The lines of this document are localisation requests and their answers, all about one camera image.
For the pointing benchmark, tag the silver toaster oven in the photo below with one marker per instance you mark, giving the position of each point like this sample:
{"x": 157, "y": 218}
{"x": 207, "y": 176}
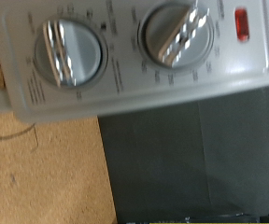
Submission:
{"x": 122, "y": 93}

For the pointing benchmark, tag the silver oven knob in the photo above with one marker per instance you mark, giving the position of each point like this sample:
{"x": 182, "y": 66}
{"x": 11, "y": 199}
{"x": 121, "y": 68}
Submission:
{"x": 172, "y": 34}
{"x": 78, "y": 53}

